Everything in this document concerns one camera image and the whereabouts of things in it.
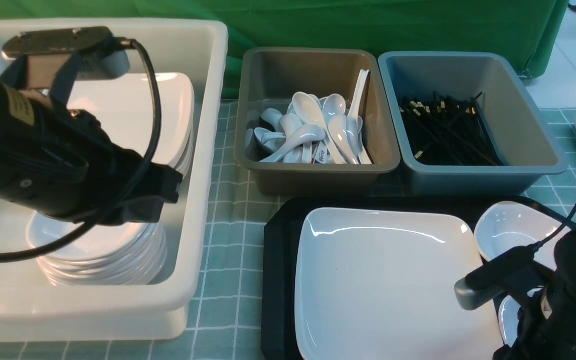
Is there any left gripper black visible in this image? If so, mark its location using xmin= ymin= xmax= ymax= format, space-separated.
xmin=103 ymin=150 xmax=183 ymax=227

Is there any large white square rice plate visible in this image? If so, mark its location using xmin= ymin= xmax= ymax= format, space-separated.
xmin=294 ymin=208 xmax=503 ymax=360

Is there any white small bowl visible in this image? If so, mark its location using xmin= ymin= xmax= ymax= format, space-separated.
xmin=497 ymin=295 xmax=528 ymax=347
xmin=474 ymin=202 xmax=562 ymax=261

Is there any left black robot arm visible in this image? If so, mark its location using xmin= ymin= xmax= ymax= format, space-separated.
xmin=0 ymin=82 xmax=144 ymax=224

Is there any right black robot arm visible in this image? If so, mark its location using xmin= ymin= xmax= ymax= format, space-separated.
xmin=493 ymin=228 xmax=576 ymax=360

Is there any stack of white small bowls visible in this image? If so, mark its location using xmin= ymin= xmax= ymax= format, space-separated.
xmin=36 ymin=222 xmax=169 ymax=286

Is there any stack of white square plates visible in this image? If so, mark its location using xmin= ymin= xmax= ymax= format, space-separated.
xmin=67 ymin=73 xmax=195 ymax=175

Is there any black serving tray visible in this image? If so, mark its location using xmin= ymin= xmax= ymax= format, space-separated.
xmin=260 ymin=195 xmax=566 ymax=360

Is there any large white plastic tub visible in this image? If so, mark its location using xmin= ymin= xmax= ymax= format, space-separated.
xmin=0 ymin=18 xmax=229 ymax=343

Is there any green checkered tablecloth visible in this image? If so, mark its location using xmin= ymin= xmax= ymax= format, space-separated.
xmin=0 ymin=100 xmax=576 ymax=360

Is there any brown plastic bin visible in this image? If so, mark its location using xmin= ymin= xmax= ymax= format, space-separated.
xmin=234 ymin=47 xmax=402 ymax=197

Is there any pile of white ceramic spoons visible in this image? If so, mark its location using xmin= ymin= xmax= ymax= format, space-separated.
xmin=244 ymin=69 xmax=373 ymax=166

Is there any pile of black chopsticks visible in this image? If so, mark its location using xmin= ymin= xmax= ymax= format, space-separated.
xmin=398 ymin=92 xmax=506 ymax=167

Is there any grey blue plastic bin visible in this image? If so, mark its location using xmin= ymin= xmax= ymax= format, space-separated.
xmin=378 ymin=51 xmax=569 ymax=196

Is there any green backdrop cloth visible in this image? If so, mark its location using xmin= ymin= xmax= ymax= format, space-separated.
xmin=0 ymin=0 xmax=569 ymax=99

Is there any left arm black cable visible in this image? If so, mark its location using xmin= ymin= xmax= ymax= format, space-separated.
xmin=0 ymin=37 xmax=163 ymax=265

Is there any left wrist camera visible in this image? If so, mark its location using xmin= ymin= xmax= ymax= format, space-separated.
xmin=1 ymin=26 xmax=131 ymax=90

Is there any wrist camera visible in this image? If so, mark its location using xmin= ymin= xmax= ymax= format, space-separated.
xmin=1 ymin=26 xmax=131 ymax=90
xmin=454 ymin=243 xmax=540 ymax=312

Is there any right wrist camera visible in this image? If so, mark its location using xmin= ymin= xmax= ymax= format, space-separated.
xmin=454 ymin=243 xmax=540 ymax=312

